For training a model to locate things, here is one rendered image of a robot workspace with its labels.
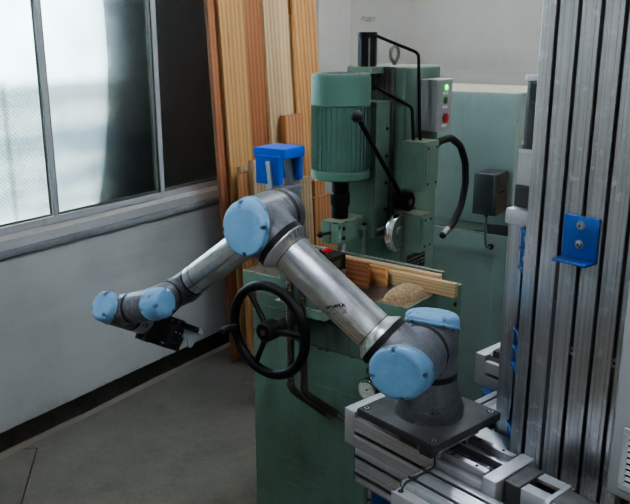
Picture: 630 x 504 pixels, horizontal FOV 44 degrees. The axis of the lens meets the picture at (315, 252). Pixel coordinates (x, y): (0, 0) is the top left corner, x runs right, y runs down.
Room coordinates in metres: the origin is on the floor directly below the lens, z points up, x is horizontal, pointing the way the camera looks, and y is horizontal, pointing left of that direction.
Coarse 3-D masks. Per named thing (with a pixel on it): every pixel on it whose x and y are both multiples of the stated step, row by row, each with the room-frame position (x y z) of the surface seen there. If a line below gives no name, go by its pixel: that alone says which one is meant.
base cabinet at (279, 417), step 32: (256, 352) 2.31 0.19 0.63; (320, 352) 2.15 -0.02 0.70; (256, 384) 2.31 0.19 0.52; (320, 384) 2.15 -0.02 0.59; (352, 384) 2.08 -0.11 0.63; (256, 416) 2.31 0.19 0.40; (288, 416) 2.22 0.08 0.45; (320, 416) 2.15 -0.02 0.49; (256, 448) 2.31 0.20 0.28; (288, 448) 2.23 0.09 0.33; (320, 448) 2.15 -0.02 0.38; (352, 448) 2.07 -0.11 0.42; (288, 480) 2.23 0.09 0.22; (320, 480) 2.14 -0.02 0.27; (352, 480) 2.07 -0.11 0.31
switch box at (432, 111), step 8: (424, 80) 2.45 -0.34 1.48; (432, 80) 2.43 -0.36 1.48; (440, 80) 2.44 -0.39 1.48; (448, 80) 2.48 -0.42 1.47; (424, 88) 2.45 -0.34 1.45; (432, 88) 2.43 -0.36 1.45; (440, 88) 2.44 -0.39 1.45; (448, 88) 2.48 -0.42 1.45; (424, 96) 2.45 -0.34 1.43; (432, 96) 2.43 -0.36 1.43; (440, 96) 2.44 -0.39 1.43; (448, 96) 2.48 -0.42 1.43; (424, 104) 2.45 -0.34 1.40; (432, 104) 2.43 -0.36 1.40; (440, 104) 2.44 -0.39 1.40; (448, 104) 2.48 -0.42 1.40; (424, 112) 2.45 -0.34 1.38; (432, 112) 2.43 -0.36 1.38; (440, 112) 2.44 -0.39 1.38; (448, 112) 2.48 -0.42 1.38; (424, 120) 2.45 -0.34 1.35; (432, 120) 2.43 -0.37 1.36; (440, 120) 2.44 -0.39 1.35; (448, 120) 2.48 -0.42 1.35; (424, 128) 2.45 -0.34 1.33; (432, 128) 2.43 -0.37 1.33; (440, 128) 2.44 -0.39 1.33; (448, 128) 2.49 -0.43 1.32
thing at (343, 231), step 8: (352, 216) 2.34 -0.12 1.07; (360, 216) 2.34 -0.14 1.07; (328, 224) 2.28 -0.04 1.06; (336, 224) 2.26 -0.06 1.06; (344, 224) 2.27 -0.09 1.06; (352, 224) 2.31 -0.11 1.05; (360, 224) 2.34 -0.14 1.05; (336, 232) 2.26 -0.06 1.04; (344, 232) 2.27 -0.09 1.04; (352, 232) 2.31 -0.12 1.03; (360, 232) 2.34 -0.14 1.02; (328, 240) 2.28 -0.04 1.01; (336, 240) 2.26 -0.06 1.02; (344, 240) 2.27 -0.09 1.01; (352, 240) 2.31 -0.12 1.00
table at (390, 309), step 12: (252, 276) 2.31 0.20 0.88; (264, 276) 2.28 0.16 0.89; (276, 276) 2.26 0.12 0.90; (360, 288) 2.14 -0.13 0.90; (372, 288) 2.14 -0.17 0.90; (384, 288) 2.14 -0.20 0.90; (276, 300) 2.13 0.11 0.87; (372, 300) 2.04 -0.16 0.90; (420, 300) 2.04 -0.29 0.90; (432, 300) 2.08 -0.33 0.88; (312, 312) 2.05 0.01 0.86; (396, 312) 1.99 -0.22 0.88
